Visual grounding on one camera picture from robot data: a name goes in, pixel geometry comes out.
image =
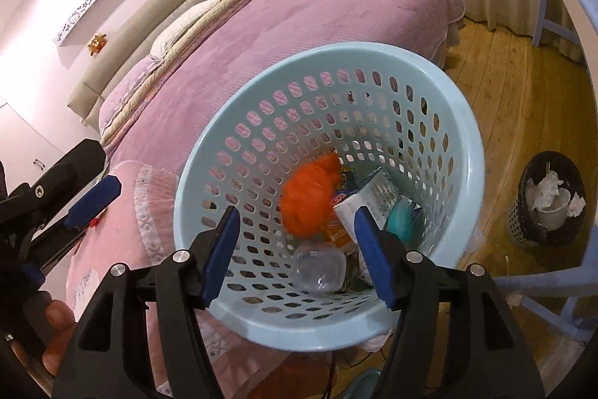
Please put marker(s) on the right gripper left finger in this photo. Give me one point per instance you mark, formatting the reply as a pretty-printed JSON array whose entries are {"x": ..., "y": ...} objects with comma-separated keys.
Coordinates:
[{"x": 108, "y": 354}]

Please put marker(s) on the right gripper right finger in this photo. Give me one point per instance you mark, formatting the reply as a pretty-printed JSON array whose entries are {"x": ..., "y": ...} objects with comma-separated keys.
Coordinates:
[{"x": 486, "y": 354}]

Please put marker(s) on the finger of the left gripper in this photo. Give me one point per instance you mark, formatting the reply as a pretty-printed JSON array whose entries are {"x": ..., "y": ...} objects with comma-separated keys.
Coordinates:
[
  {"x": 55, "y": 243},
  {"x": 30, "y": 206}
]

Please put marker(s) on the clear milk bottle blue cap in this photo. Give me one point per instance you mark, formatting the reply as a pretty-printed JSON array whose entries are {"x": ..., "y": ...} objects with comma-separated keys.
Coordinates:
[{"x": 319, "y": 268}]

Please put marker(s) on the person's hand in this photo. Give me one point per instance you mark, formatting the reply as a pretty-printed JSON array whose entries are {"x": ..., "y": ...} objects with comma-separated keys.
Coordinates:
[{"x": 57, "y": 322}]

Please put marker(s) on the teal plastic wrapper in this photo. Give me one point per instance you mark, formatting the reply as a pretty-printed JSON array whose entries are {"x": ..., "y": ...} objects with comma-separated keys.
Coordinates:
[{"x": 406, "y": 221}]

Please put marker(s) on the pink blanket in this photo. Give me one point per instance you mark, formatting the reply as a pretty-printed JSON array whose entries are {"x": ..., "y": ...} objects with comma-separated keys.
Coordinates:
[{"x": 137, "y": 229}]

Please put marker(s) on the pink pillow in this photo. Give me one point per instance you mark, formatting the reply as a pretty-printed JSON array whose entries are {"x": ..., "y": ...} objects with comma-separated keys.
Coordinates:
[{"x": 116, "y": 100}]

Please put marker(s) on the orange mesh bath sponge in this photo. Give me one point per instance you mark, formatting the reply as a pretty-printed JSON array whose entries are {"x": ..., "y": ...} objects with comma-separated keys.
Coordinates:
[{"x": 306, "y": 200}]

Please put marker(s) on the black mesh waste bin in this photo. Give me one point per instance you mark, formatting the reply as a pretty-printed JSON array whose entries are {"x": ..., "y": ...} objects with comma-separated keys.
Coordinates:
[{"x": 546, "y": 229}]

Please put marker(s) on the white printed carton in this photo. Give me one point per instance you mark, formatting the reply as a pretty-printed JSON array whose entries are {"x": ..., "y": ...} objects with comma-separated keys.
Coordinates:
[{"x": 369, "y": 197}]

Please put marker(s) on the crumpled white tissue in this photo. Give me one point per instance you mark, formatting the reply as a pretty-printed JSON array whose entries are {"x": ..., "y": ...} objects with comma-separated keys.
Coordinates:
[{"x": 551, "y": 196}]

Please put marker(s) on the beige padded headboard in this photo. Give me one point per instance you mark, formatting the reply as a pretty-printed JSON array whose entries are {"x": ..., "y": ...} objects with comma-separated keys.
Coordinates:
[{"x": 129, "y": 44}]

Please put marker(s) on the white pillow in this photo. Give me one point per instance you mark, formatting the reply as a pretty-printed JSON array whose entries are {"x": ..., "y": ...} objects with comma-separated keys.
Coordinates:
[{"x": 165, "y": 40}]

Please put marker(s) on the light blue laundry basket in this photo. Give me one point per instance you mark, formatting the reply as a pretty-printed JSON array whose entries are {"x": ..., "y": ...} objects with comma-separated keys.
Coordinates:
[{"x": 298, "y": 138}]

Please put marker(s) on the purple bed cover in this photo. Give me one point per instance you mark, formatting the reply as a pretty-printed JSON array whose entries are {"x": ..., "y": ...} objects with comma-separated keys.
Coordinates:
[{"x": 236, "y": 40}]

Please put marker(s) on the orange wall ornament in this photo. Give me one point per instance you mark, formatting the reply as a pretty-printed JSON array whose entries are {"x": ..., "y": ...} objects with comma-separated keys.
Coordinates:
[{"x": 96, "y": 44}]

